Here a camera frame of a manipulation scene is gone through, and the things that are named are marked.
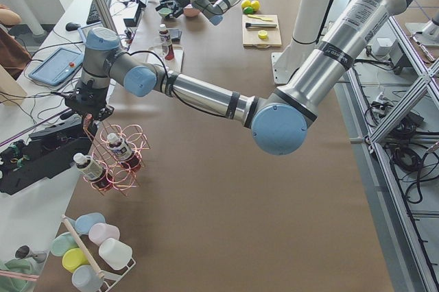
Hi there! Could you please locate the white plastic cup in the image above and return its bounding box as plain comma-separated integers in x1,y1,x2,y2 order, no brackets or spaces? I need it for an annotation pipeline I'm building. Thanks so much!
98,238,133,270

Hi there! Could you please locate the grey plastic cup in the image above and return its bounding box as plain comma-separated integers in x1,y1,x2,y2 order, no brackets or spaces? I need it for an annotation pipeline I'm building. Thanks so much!
71,265,104,292

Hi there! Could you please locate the cream rabbit tray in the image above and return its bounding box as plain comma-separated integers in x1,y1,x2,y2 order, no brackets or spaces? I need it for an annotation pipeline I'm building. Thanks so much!
145,44,184,72

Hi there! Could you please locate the steel jigger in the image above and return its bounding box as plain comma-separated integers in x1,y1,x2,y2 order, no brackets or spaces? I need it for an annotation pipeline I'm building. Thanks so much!
15,245,47,263

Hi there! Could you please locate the pink plastic cup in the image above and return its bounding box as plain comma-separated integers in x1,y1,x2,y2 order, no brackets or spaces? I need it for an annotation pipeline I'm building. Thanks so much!
88,223,120,246

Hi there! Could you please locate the green utensil holder cup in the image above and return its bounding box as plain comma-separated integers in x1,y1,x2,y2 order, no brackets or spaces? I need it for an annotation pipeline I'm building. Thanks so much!
1,259,39,292

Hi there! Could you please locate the black computer mouse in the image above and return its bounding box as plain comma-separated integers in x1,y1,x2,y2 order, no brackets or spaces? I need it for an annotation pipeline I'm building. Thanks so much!
65,22,81,32

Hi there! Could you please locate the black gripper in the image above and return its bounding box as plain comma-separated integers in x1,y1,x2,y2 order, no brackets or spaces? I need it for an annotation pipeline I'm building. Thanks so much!
155,0,189,20
64,80,114,121

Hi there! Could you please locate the black keyboard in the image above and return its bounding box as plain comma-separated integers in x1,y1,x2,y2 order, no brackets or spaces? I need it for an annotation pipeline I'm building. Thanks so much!
85,0,113,25

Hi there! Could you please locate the yellow plastic knife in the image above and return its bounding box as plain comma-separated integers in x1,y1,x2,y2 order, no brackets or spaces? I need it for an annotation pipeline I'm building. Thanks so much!
246,14,274,23

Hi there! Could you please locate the blue plastic cup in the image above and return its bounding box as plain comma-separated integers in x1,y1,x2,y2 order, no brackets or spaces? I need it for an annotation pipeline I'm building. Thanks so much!
74,212,106,234

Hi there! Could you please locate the steel muddler black tip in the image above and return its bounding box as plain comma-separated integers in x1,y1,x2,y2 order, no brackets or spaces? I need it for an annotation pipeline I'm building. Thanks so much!
245,22,277,29

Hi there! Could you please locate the half lemon slice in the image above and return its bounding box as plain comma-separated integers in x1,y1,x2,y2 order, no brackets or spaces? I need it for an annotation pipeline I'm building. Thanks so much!
258,30,268,39

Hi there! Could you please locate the yellow plastic cup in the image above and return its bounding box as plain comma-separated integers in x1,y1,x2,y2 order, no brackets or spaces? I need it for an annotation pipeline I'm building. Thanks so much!
62,247,89,273

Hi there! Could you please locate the tea bottle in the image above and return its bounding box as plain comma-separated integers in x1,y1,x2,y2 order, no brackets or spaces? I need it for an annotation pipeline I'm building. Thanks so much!
106,133,141,172
73,153,112,191
158,23,174,60

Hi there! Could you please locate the pink bowl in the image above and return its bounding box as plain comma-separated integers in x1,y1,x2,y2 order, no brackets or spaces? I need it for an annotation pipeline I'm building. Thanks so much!
183,5,200,18

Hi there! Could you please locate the clear wine glass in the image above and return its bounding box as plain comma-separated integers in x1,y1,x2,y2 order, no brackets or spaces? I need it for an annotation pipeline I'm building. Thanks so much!
153,36,169,59

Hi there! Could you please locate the copper wire bottle basket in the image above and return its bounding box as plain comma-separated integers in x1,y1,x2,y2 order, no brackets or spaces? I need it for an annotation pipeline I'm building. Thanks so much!
83,114,150,196

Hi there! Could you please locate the yellow lemon far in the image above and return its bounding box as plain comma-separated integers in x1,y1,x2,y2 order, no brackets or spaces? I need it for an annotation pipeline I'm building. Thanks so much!
241,0,251,10

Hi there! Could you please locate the bamboo cutting board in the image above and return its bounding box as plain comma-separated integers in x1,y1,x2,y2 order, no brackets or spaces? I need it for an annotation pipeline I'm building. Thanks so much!
242,14,282,47

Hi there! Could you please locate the blue teach pendant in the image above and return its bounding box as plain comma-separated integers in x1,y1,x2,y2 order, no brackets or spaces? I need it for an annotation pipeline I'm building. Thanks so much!
78,21,103,44
28,47,84,86

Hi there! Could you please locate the green bowl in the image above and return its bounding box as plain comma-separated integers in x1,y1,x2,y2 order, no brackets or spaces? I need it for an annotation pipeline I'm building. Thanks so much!
158,8,174,19

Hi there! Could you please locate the green plastic cup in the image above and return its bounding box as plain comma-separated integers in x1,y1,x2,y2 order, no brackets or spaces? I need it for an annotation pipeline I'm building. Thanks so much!
50,232,78,257

